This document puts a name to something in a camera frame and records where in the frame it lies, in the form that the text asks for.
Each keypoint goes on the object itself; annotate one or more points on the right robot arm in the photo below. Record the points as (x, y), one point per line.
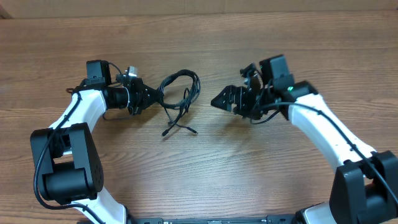
(365, 184)

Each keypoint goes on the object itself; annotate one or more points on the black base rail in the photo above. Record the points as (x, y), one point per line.
(217, 221)

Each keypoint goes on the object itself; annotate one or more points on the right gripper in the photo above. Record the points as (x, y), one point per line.
(239, 93)

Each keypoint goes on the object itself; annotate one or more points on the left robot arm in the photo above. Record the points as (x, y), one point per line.
(68, 171)

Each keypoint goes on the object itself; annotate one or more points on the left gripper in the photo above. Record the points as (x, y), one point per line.
(142, 99)

